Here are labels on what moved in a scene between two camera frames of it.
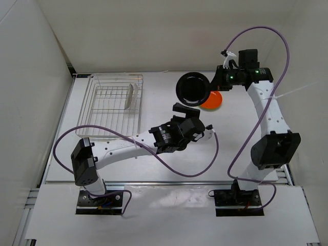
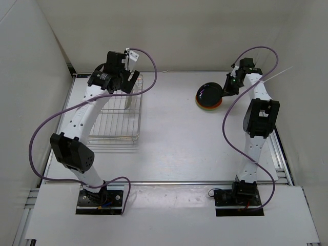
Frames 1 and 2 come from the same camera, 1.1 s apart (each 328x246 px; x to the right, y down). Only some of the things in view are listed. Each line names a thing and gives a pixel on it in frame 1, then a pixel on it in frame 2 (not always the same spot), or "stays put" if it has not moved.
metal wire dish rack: (113, 101) stays put
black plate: (192, 89) to (209, 94)
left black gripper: (188, 111) to (127, 85)
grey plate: (129, 97) stays put
